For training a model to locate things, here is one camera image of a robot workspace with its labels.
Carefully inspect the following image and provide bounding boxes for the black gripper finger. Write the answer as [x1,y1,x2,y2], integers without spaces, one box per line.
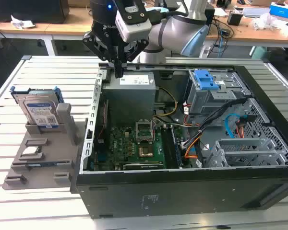
[83,31,122,79]
[120,38,150,79]

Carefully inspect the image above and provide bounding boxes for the hard disk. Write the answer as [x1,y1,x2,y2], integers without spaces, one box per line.
[10,86,63,130]

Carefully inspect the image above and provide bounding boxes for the metal disk bay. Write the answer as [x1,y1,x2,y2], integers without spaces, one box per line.
[203,138,288,168]

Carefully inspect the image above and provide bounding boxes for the wooden desk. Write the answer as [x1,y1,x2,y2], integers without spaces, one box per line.
[0,6,288,57]

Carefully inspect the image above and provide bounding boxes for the grey power supply unit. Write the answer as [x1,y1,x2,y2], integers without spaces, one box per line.
[102,73,157,120]

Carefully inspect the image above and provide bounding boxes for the white power strip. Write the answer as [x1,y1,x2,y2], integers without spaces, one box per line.
[199,46,211,58]

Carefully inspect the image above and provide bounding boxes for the metal socket cover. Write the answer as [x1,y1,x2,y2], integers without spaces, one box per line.
[135,118,155,142]

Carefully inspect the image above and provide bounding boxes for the blue plastic drive latch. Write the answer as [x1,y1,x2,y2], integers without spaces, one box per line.
[193,69,219,91]

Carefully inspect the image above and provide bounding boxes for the large black box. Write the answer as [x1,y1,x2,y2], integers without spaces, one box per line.
[0,0,70,24]

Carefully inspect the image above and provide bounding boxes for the crumpled white paper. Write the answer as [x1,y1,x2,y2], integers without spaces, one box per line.
[11,15,36,30]

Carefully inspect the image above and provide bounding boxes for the grey metal drive cage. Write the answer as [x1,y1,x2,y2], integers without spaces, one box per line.
[184,70,252,116]

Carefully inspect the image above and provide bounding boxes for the green motherboard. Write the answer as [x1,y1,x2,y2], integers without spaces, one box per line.
[91,124,183,171]

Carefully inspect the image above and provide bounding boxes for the CPU socket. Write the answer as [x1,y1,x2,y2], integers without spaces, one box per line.
[137,142,155,159]

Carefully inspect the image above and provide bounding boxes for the black RAM slot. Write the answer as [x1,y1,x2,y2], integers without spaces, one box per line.
[161,126,179,169]

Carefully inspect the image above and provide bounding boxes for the grey parts rack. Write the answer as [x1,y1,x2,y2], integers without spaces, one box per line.
[2,103,87,191]

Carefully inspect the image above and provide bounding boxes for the black graphics card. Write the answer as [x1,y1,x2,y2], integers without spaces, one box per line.
[114,162,165,171]

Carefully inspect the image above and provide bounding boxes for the silver CPU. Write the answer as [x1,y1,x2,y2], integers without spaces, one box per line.
[23,148,41,157]

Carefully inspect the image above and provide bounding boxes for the pale green bin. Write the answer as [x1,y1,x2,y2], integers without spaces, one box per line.
[251,46,271,60]

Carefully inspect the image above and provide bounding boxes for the blue RAM stick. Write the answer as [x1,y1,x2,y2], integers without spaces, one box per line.
[25,161,70,167]

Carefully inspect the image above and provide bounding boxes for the clear plastic bag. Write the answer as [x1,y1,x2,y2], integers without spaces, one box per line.
[252,12,279,31]

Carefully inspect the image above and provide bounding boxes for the black open PC case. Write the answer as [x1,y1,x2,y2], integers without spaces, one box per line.
[69,62,288,220]

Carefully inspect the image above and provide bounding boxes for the blue cardboard box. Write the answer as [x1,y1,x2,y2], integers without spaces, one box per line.
[269,1,288,19]

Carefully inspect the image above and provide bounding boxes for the small white box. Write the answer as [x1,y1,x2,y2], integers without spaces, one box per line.
[277,22,288,35]

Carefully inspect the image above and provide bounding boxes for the yellow wires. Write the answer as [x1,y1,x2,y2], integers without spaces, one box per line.
[154,87,179,117]

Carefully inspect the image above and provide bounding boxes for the black cable bundle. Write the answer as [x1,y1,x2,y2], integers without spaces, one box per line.
[182,98,247,150]

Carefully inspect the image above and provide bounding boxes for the coloured wire bundle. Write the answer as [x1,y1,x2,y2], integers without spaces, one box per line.
[183,141,199,160]

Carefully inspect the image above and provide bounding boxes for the blue wire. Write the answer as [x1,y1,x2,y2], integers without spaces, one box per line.
[224,113,240,138]

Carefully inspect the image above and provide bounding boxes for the orange wire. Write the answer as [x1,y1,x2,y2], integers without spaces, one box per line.
[236,116,246,138]

